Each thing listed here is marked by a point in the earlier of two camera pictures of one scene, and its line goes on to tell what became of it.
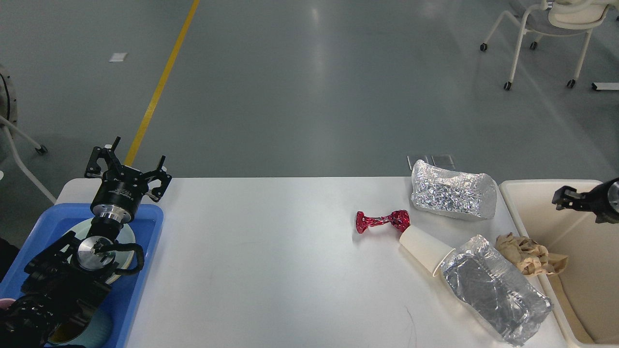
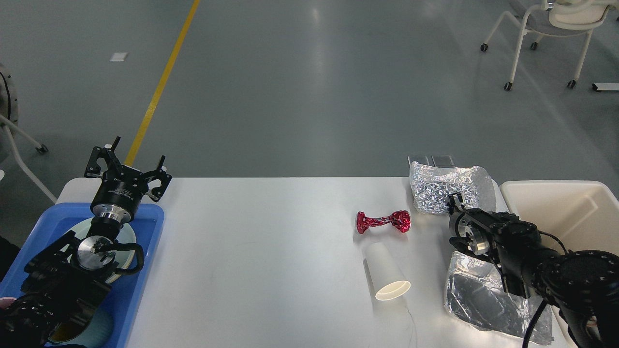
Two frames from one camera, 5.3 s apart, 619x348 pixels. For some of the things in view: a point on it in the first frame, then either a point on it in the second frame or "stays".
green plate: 124,259 stays
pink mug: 5,303 stays
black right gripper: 603,200 → 475,225
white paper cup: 431,253 → 387,280
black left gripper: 117,196 stays
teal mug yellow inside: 91,327 stays
